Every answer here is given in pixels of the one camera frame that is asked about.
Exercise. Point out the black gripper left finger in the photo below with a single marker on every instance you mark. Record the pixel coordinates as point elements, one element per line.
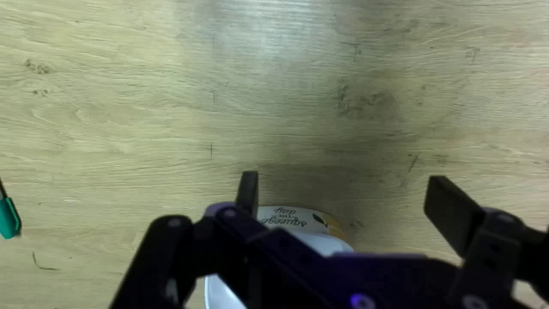
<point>172,251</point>

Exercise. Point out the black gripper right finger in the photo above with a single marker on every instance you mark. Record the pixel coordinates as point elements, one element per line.
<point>491,246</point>

